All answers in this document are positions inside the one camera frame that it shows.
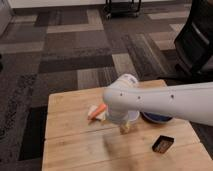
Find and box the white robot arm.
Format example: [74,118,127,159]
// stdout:
[103,74,213,133]

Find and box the white plastic cup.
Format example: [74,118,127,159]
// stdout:
[128,111,140,124]

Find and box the dark blue bowl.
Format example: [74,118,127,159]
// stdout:
[141,112,172,124]

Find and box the orange carrot toy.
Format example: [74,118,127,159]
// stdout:
[87,102,108,121]

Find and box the small black tray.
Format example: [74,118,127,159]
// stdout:
[152,135,174,154]

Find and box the black office chair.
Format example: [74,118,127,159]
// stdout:
[173,0,213,83]

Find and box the black rolling cart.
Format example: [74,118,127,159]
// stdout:
[103,0,142,19]

